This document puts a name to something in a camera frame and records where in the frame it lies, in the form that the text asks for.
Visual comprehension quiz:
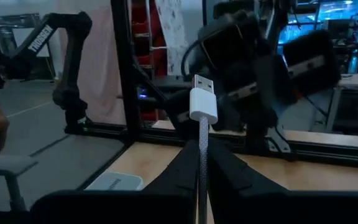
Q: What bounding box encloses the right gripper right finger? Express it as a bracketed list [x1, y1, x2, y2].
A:
[208, 139, 358, 224]

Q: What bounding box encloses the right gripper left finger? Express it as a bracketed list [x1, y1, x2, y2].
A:
[31, 139, 200, 224]

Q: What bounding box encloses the white power strip tower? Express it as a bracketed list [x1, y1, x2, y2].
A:
[85, 171, 145, 192]

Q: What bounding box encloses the light wooden desk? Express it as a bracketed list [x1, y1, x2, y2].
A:
[324, 73, 358, 138]

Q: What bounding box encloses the pink fabric screen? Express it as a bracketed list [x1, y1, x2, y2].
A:
[54, 0, 127, 126]

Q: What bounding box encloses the grey chair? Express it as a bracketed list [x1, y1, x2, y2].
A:
[0, 154, 39, 213]

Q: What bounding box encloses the black aluminium table frame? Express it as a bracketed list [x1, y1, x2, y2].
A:
[82, 0, 358, 191]

